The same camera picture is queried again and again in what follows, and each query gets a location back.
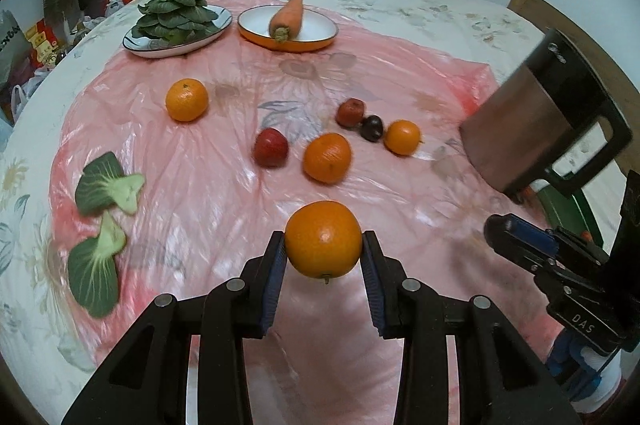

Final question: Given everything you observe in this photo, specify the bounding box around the bok choy leaf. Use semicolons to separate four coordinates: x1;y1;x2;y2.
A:
74;152;146;217
67;211;128;319

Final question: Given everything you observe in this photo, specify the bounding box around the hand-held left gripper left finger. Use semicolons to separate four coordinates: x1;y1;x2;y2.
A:
60;231;288;425

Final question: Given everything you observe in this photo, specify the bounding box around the pink plastic sheet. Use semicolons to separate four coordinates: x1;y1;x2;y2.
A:
50;0;566;425

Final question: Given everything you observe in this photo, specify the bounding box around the red apple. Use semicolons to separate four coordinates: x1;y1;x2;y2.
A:
253;128;290;168

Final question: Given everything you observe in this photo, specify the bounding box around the smooth orange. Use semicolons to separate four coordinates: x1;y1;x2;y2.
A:
285;200;363;286

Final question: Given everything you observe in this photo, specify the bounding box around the yellow and red box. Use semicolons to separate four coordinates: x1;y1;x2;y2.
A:
24;19;63;68

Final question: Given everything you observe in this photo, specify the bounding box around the small orange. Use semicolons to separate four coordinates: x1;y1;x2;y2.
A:
384;119;422;156

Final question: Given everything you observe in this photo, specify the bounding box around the dimpled mandarin orange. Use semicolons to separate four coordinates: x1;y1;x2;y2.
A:
165;78;209;122

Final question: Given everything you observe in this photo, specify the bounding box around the white plastic bag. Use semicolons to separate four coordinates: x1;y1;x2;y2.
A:
10;72;48;120

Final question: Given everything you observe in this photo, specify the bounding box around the person's right hand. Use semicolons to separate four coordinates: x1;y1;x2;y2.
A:
545;330;623;401

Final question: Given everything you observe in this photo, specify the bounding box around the orange rimmed plate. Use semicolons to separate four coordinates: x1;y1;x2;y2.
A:
237;5;339;52

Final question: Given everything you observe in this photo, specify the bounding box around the carrot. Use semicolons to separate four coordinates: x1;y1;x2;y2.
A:
269;0;305;44

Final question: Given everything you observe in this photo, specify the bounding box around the dark plum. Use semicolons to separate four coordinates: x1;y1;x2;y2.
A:
361;115;385;142

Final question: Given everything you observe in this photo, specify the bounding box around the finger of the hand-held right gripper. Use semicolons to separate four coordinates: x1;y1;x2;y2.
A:
483;213;610;273

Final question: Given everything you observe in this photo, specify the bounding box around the green stool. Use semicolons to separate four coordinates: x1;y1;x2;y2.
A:
536;181;602;251

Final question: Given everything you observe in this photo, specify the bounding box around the white printed sack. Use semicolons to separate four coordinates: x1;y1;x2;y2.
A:
0;9;27;80

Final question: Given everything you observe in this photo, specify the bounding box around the reddish brown fruit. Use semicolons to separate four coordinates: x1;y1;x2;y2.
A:
335;98;367;128

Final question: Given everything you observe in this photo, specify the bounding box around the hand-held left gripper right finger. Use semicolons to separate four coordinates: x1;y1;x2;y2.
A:
361;230;583;425

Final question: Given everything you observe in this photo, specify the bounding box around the bok choy pile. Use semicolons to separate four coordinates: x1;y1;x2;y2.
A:
135;0;217;44

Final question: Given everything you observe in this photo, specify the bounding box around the patterned white plate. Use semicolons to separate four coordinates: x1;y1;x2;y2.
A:
122;5;233;58

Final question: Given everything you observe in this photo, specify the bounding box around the large dimpled orange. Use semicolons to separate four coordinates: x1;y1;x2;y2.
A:
302;132;352;184

